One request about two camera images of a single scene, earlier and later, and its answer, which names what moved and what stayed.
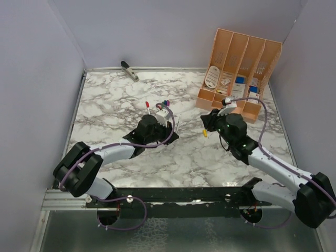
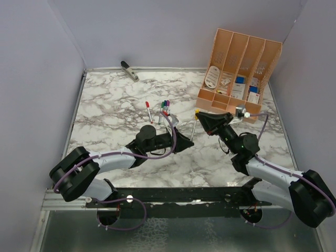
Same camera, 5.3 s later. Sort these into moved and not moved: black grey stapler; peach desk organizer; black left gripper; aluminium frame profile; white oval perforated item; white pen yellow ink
Moved: black left gripper; white pen yellow ink
Not moved: aluminium frame profile; black grey stapler; white oval perforated item; peach desk organizer
